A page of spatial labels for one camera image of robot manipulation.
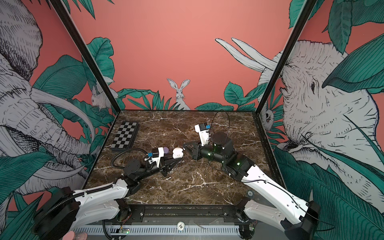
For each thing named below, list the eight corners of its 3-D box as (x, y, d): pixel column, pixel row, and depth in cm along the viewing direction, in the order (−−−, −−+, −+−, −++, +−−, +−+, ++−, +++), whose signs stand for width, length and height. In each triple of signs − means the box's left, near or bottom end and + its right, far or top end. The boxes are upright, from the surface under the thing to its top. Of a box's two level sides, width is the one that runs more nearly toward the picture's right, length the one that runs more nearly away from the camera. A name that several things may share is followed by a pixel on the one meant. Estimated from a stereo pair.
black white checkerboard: (113, 151, 99) (110, 148, 96) (123, 125, 114) (121, 121, 111) (131, 151, 99) (129, 148, 96) (139, 125, 114) (138, 121, 111)
